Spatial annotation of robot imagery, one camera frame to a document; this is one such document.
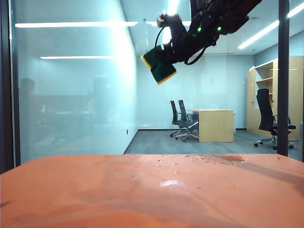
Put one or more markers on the black vertical frame post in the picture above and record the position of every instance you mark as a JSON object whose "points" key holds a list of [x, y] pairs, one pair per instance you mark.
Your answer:
{"points": [[283, 83]]}

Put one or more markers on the green and yellow sponge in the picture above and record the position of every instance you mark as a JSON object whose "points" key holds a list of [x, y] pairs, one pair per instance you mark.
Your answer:
{"points": [[162, 72]]}

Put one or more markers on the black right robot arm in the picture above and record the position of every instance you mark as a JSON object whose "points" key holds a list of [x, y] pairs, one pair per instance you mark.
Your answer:
{"points": [[225, 12]]}

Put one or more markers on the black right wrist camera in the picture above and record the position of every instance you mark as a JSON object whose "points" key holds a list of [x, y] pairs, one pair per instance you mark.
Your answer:
{"points": [[169, 21]]}

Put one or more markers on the grey mesh office chair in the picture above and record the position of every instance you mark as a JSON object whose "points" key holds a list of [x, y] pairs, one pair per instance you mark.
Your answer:
{"points": [[185, 123], [175, 116]]}

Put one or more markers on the light wooden office desk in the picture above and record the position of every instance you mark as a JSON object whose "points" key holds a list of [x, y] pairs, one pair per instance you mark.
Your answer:
{"points": [[216, 126]]}

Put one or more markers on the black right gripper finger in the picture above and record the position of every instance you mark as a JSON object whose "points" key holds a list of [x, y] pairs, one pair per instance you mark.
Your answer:
{"points": [[166, 58], [169, 46]]}

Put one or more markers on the long ceiling strip light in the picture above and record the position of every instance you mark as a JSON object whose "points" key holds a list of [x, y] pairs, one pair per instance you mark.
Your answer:
{"points": [[295, 10], [259, 34]]}

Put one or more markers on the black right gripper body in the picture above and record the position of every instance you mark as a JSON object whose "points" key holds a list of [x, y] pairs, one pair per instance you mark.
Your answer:
{"points": [[190, 40]]}

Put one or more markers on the large glass wall pane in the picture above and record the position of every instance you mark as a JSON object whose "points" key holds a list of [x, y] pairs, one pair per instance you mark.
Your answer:
{"points": [[71, 114]]}

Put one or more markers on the dark glass wall frame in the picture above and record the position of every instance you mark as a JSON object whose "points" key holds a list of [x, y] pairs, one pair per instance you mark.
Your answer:
{"points": [[6, 83]]}

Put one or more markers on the light wooden shelf cabinet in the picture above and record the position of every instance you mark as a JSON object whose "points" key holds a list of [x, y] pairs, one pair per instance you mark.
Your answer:
{"points": [[295, 95]]}

